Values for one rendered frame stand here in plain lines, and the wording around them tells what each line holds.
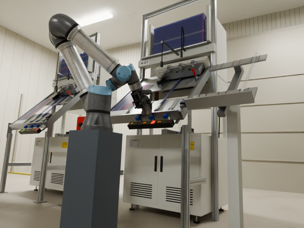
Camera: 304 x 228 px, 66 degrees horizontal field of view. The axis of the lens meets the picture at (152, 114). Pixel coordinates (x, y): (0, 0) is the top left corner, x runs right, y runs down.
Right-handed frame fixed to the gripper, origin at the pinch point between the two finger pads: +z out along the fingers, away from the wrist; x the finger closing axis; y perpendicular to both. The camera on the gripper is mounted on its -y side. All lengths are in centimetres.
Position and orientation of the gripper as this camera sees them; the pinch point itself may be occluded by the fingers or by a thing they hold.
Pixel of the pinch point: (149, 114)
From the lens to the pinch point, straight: 153.3
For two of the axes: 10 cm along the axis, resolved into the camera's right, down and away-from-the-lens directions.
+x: 8.3, -0.7, -5.6
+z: 3.6, 8.3, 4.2
